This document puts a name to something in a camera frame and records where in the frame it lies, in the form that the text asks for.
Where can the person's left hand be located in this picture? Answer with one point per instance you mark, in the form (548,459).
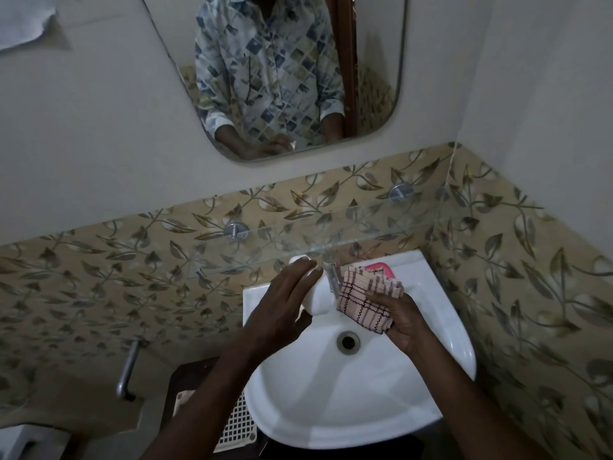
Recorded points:
(273,316)

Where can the person's right hand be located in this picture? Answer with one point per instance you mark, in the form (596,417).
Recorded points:
(407,325)

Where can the person's left thumb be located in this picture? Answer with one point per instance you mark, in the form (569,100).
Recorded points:
(305,319)

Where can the person's right thumb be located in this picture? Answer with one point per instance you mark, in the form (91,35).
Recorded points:
(379,296)

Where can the pink checked cloth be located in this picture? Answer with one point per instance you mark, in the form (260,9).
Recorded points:
(359,294)

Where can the white plastic bottle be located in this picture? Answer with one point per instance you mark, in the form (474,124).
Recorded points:
(320,296)

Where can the person's left forearm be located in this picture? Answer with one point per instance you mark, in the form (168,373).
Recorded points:
(215,402)

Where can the person's right forearm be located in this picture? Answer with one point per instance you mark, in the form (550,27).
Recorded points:
(469,407)

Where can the pink soap dish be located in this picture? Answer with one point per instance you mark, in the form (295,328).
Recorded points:
(380,269)

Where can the chrome basin drain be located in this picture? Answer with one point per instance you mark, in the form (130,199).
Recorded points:
(348,342)

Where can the chrome tap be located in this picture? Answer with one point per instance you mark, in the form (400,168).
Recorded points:
(331,275)

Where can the clear glass shelf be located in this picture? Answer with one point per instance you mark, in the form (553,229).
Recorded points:
(297,244)

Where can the white ceramic washbasin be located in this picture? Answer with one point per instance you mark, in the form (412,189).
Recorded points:
(354,397)

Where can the white plastic grid basket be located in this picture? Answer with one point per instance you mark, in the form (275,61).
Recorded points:
(237,423)

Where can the dark brown stool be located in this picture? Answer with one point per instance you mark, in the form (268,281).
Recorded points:
(191,378)

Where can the white toilet fixture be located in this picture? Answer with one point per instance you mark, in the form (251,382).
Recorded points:
(24,443)

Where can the white hanging cloth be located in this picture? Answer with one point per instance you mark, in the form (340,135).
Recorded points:
(21,19)

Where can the chrome shelf mount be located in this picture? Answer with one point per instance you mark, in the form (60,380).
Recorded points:
(236,230)
(399,192)

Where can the chrome wall pipe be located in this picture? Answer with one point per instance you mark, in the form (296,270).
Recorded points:
(127,368)

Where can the rounded wall mirror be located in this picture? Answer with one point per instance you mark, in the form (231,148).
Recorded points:
(282,71)

